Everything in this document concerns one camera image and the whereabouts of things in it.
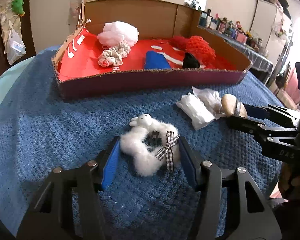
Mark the beige powder puff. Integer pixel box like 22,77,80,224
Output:
221,94,248,118

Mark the black fuzzy pom pom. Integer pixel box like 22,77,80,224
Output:
182,52,201,69

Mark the white fluffy sheep scrunchie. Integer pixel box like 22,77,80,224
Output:
120,114,180,177

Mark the blue sponge cloth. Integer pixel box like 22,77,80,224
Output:
144,51,171,69

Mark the dark cloth covered table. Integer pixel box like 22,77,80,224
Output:
203,27,274,85

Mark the white tissue packet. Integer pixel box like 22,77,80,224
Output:
176,87,225,131

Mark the red foam fruit net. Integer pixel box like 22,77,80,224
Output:
186,35,216,66

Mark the red yarn ball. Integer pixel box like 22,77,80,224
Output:
170,36,189,50

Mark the red plastic bag liner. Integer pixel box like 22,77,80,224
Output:
56,28,236,81

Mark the white crochet scrunchie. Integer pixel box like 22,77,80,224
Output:
98,41,131,67

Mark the clear plastic bag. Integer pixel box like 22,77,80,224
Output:
6,28,26,65

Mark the brown cardboard box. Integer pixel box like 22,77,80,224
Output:
52,0,251,99

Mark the white mesh bath pouf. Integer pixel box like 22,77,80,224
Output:
97,21,139,47

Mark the green plush toy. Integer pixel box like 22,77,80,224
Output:
11,0,25,17

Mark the orange tipped stick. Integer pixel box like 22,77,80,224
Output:
79,0,85,25

